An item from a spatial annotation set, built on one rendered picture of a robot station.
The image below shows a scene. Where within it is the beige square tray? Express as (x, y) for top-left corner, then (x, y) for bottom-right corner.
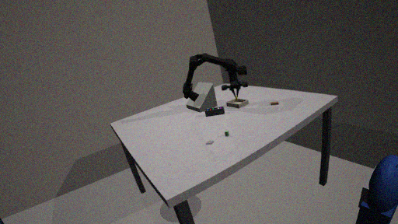
(226, 98), (249, 108)

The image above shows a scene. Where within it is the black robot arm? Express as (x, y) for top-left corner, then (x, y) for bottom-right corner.
(183, 53), (247, 102)

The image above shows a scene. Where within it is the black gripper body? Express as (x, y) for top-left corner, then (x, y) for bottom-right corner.
(222, 76), (248, 90)

